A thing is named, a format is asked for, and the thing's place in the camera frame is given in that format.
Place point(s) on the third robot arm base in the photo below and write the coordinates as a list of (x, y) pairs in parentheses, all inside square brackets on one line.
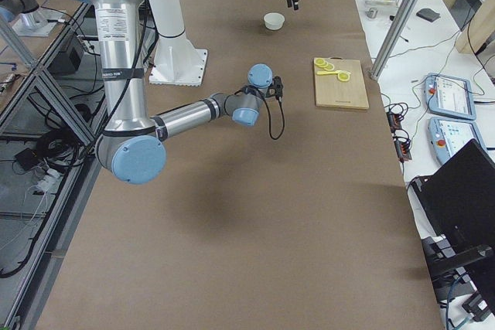
[(33, 21)]

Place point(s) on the white bowl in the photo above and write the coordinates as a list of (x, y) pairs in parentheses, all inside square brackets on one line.
[(273, 21)]

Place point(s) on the lemon slice lower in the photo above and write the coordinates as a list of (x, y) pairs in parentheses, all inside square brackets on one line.
[(316, 61)]

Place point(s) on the metal cup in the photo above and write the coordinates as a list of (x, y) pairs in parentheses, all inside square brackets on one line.
[(372, 13)]

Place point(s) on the lemon slice upper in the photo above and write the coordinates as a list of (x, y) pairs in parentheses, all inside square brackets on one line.
[(329, 67)]

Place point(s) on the yellow plastic knife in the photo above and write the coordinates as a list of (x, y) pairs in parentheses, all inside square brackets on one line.
[(323, 72)]

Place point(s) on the lemon slice by knife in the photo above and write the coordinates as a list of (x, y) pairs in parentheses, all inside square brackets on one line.
[(343, 76)]

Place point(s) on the wooden cutting board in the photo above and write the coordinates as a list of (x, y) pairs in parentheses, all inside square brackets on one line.
[(332, 93)]

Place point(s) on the small black square device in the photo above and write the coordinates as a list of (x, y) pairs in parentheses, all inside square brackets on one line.
[(428, 14)]

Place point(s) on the teach pendant far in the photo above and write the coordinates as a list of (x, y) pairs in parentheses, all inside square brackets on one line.
[(449, 96)]

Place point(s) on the teach pendant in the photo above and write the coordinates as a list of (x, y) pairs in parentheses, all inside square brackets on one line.
[(448, 136), (449, 96)]

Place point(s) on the teach pendant near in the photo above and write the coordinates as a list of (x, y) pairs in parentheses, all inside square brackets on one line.
[(448, 136)]

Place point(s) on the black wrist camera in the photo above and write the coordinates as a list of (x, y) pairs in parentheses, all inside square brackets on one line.
[(275, 89)]

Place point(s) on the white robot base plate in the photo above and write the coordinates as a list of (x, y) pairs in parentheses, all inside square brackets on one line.
[(178, 67)]

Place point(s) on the aluminium frame post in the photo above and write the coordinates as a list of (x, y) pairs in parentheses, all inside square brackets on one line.
[(393, 34)]

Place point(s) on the aluminium side frame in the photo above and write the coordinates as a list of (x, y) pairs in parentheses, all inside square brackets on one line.
[(49, 113)]

